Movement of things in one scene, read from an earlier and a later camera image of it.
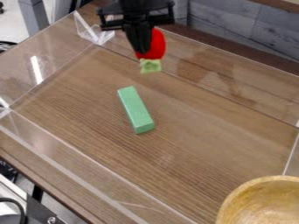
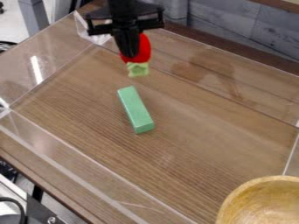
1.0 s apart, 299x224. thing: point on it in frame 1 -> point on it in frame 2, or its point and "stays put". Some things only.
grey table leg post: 33,15 stays put
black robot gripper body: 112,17 -> 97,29
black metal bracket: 39,213 stays put
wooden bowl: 264,201 stays put
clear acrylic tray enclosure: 141,147 stays put
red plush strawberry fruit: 151,58 -> 137,64
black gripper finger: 144,37 -> 135,39
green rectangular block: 135,109 stays put
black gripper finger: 135,34 -> 123,40
